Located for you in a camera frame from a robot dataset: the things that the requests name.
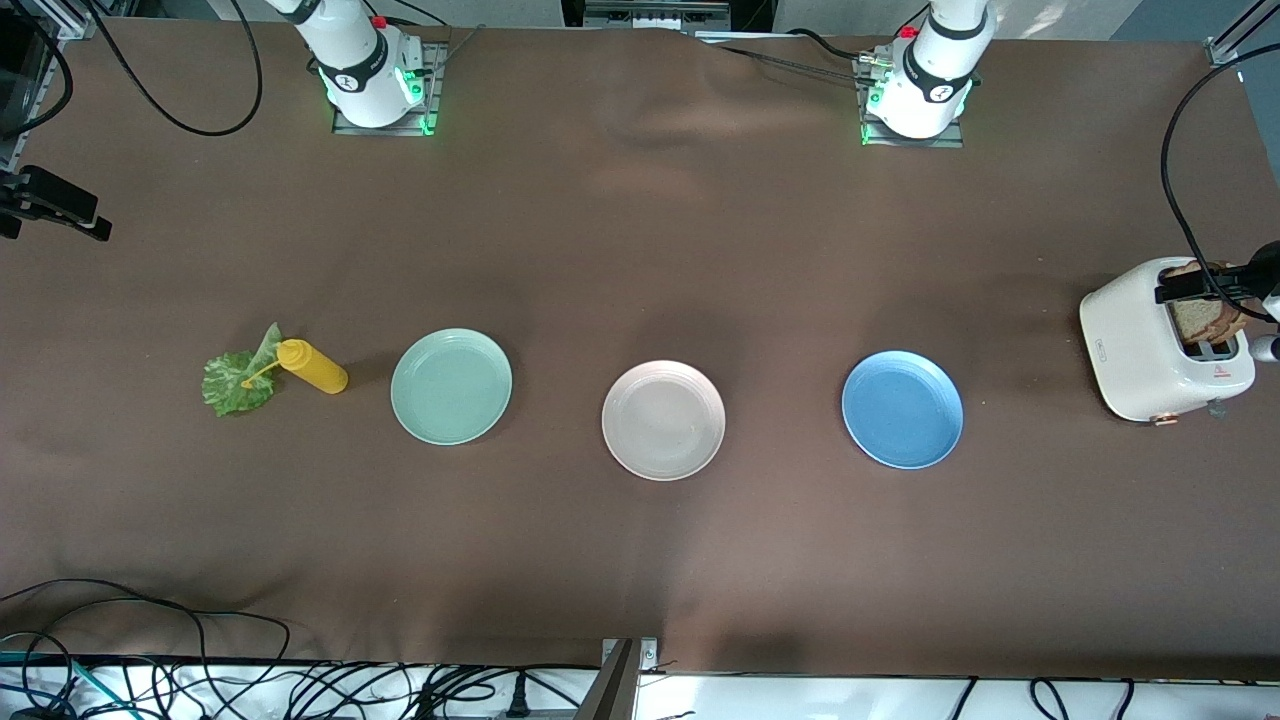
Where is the green lettuce leaf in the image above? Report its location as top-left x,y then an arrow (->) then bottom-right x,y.
202,322 -> 284,418

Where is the green plate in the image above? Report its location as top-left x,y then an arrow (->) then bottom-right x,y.
390,328 -> 514,446

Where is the brown tablecloth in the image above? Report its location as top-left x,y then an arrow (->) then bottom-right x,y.
0,15 -> 1280,683

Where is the yellow mustard squeeze bottle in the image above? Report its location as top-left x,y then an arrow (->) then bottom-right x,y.
241,339 -> 349,395

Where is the white toaster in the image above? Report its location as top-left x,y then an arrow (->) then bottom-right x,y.
1078,257 -> 1258,428

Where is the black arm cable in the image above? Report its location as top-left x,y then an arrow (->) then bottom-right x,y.
85,0 -> 264,137
0,20 -> 74,141
1160,70 -> 1280,301

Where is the blue plate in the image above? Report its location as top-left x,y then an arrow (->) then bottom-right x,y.
841,350 -> 965,470

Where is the thin grey base cable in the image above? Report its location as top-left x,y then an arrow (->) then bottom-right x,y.
695,38 -> 873,81

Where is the thin grey rod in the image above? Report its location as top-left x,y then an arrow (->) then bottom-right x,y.
428,24 -> 487,81

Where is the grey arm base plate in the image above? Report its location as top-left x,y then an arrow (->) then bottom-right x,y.
858,55 -> 966,151
330,45 -> 443,137

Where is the silver metal bracket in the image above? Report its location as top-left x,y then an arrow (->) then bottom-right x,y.
600,637 -> 659,673

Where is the aluminium frame profile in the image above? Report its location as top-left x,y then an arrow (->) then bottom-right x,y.
0,0 -> 101,166
1205,0 -> 1280,69

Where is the long black floor cable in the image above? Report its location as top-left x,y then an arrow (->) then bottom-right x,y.
0,578 -> 291,691

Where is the thick black base cable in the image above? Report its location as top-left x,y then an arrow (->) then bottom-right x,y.
785,28 -> 871,63

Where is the brown bread slice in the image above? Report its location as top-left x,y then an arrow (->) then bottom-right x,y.
1165,260 -> 1229,346
1212,262 -> 1253,339

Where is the teal cable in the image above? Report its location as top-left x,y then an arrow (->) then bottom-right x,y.
0,650 -> 106,716

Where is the grey power strip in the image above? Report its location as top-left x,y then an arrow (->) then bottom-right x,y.
560,0 -> 776,36

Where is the dark grey post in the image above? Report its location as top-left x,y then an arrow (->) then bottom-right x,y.
588,640 -> 641,720

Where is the beige plate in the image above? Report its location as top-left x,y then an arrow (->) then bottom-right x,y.
601,360 -> 727,482

